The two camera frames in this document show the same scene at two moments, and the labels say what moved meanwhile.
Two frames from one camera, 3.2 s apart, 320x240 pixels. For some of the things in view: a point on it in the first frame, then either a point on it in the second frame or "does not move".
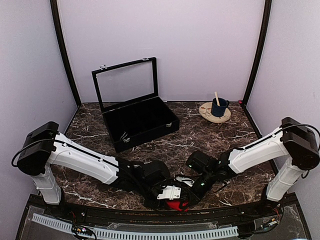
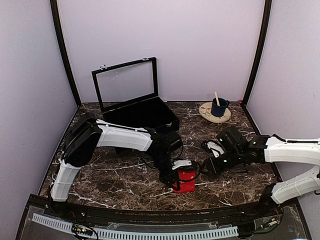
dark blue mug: [219, 111] does not move
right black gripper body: [197, 195] → [233, 159]
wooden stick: [217, 100] does not move
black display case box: [128, 95] does not move
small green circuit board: [82, 230] does not move
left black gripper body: [145, 188] → [163, 176]
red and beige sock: [176, 205] → [186, 180]
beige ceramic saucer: [205, 110] does not move
